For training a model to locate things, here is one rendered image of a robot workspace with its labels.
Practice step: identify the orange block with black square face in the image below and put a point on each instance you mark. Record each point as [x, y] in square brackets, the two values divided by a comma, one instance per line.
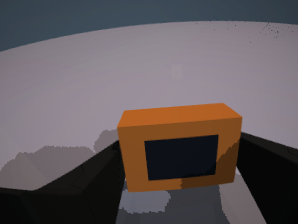
[179, 147]

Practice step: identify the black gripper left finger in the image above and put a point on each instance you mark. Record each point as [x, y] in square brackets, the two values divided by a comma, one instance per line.
[90, 194]

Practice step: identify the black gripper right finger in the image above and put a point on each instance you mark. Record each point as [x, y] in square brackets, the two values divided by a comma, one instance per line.
[270, 171]

